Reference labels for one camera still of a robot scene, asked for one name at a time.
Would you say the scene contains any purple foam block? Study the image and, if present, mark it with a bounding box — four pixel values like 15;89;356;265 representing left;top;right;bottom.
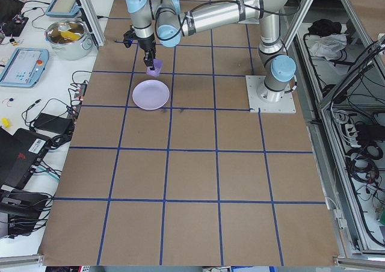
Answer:
146;58;164;78

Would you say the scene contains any purple plate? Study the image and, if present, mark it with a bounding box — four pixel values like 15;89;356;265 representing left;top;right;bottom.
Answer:
132;79;171;111

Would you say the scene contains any grey cooking pot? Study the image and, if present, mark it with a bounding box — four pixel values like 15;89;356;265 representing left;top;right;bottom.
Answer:
45;18;93;61

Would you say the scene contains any black connector strip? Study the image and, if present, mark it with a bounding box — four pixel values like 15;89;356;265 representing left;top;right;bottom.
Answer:
69;81;89;107

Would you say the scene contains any yellow toy food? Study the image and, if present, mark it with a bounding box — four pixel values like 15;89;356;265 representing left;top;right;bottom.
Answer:
60;29;79;42

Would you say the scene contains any glass pot lid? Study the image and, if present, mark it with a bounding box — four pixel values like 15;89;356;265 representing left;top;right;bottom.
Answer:
45;18;88;44

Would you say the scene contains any light blue teach pendant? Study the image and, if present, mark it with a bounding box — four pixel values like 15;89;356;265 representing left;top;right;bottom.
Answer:
0;47;50;88
45;0;82;17

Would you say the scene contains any large black power adapter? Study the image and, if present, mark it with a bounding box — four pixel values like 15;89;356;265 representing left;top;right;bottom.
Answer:
32;112;75;135

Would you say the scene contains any black circuit board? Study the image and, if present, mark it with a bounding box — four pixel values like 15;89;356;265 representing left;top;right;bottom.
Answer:
0;13;30;38

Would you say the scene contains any black box with white label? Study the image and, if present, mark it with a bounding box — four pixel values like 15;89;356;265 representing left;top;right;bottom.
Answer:
0;127;52;192

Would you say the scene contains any black cloth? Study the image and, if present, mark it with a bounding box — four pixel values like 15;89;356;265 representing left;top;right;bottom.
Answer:
307;18;343;36

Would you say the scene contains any white cloth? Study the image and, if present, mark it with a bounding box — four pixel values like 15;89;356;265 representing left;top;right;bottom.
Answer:
310;32;349;63

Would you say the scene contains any black electronics box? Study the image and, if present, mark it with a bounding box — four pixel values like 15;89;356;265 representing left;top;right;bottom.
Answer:
0;190;54;238

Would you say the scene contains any white power strip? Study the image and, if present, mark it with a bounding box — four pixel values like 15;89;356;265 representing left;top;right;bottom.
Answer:
342;122;358;149

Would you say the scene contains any small black box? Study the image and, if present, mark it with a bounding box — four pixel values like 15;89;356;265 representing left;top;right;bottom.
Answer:
356;123;377;148

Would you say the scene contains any aluminium profile bar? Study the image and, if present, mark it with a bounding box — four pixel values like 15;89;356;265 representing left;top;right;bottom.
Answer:
0;253;45;267
332;255;385;269

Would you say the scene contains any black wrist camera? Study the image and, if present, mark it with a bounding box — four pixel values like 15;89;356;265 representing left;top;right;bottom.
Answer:
122;25;135;49

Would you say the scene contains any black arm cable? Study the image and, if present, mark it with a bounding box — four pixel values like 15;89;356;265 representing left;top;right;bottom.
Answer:
154;0;185;40

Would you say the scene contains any aluminium profile post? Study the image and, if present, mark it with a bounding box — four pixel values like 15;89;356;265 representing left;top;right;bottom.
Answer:
66;0;106;48

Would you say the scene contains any V-shaped metal bar frame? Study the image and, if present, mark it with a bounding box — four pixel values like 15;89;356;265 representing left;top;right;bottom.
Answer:
281;0;385;268

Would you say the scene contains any black cable bundle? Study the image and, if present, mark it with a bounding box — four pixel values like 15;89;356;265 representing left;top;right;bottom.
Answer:
345;145;380;184

